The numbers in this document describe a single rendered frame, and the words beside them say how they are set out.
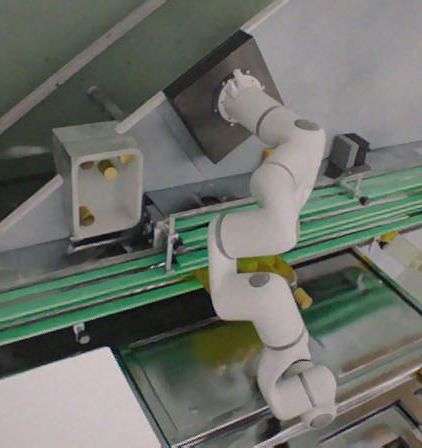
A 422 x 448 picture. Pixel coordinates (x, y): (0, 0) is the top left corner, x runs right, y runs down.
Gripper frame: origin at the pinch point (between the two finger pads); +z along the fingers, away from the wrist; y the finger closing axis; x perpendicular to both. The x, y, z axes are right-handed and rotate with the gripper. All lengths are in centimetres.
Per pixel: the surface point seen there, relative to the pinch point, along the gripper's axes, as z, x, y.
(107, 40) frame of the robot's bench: 94, 32, 39
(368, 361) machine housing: -3.7, -29.4, -15.6
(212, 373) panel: -2.8, 15.3, -12.6
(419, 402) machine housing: -19.7, -35.7, -14.5
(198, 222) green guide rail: 24.7, 15.1, 13.7
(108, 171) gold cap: 29, 38, 27
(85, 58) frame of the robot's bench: 92, 39, 33
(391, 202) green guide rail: 40, -54, 7
